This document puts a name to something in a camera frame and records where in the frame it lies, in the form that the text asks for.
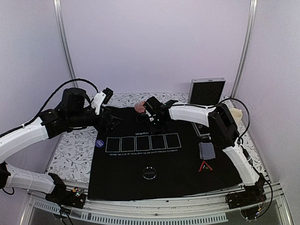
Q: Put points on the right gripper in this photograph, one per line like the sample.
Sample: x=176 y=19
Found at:
x=159 y=130

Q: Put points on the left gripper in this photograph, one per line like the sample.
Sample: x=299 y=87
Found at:
x=108 y=124

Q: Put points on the purple small blind button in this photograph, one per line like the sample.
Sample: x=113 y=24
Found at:
x=99 y=143

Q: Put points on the clear dealer button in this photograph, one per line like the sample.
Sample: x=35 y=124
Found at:
x=149 y=173

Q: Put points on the blue playing card deck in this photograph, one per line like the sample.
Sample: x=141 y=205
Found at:
x=207 y=151

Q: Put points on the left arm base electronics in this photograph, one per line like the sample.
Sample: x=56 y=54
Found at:
x=61 y=196

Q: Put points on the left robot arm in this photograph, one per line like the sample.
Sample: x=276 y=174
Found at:
x=74 y=112

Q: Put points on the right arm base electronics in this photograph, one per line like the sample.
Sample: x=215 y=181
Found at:
x=248 y=197

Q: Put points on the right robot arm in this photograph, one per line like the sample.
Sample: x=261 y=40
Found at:
x=223 y=134

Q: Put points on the patterned small bowl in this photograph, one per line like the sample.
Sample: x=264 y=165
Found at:
x=139 y=107

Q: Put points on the black poker mat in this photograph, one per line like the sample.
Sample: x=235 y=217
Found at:
x=116 y=169

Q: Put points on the aluminium poker chip case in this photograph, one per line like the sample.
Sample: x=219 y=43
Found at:
x=206 y=91

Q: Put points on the red black triangle card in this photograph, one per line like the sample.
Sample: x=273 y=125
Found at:
x=205 y=167

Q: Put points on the cream ceramic mug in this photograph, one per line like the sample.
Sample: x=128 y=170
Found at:
x=236 y=114

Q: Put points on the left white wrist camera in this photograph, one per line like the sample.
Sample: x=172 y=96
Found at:
x=100 y=98

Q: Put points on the front aluminium rail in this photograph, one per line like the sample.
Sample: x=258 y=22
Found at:
x=201 y=209

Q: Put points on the left aluminium frame post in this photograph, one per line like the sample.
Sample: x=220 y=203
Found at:
x=63 y=37

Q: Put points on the aluminium frame post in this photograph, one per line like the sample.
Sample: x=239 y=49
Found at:
x=63 y=37
x=247 y=40

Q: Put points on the right aluminium frame post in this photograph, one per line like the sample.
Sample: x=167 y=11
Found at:
x=247 y=40

